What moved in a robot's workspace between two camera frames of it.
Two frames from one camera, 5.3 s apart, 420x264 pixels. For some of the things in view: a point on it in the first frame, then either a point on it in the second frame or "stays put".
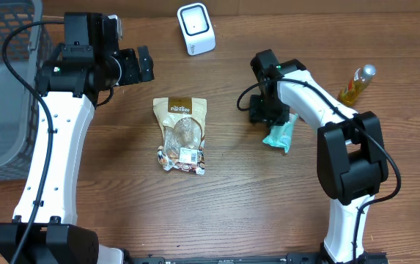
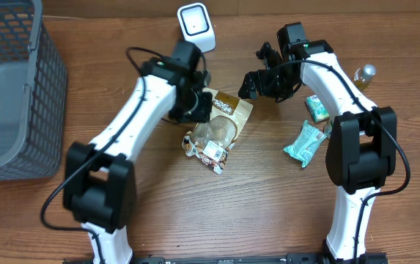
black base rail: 290,258 stays put
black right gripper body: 262,113 -> 264,78
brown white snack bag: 182,122 -> 210,141
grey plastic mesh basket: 6,114 stays put
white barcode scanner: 198,28 stays put
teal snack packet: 280,134 -> 306,144
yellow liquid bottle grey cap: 357,83 stays put
